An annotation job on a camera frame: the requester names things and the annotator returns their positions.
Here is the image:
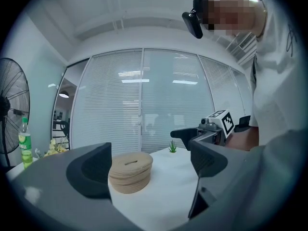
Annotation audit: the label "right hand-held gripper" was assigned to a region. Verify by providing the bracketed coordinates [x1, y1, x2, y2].
[170, 108, 236, 151]

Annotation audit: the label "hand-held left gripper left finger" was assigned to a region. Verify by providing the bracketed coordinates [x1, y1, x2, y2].
[54, 142, 114, 206]

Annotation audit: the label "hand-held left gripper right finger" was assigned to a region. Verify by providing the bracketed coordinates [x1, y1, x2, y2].
[188, 140, 264, 220]

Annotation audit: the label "woven round basket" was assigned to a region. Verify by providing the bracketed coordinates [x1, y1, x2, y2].
[108, 172, 152, 194]

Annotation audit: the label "woven round lid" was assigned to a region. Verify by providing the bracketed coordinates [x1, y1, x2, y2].
[109, 152, 154, 180]

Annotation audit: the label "small green potted plant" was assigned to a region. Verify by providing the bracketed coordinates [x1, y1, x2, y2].
[168, 140, 179, 154]

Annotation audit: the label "artificial flower bouquet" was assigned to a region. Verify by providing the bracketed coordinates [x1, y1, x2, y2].
[35, 138, 72, 158]

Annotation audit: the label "white window blinds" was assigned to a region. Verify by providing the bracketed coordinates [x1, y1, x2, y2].
[71, 48, 253, 154]

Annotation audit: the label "black mesh office chair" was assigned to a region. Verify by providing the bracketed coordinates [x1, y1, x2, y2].
[234, 115, 252, 133]

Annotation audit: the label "green drink bottle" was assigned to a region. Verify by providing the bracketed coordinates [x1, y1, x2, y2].
[18, 116, 34, 170]

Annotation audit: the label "black standing fan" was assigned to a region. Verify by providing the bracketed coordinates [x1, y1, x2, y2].
[0, 57, 31, 168]

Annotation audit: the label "person's grey shirt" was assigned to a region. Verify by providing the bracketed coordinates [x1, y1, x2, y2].
[249, 0, 308, 154]

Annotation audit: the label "person's head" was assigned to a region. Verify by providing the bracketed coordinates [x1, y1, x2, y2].
[192, 0, 268, 39]

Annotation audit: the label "black head-worn camera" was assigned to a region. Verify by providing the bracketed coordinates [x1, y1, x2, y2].
[181, 0, 212, 39]

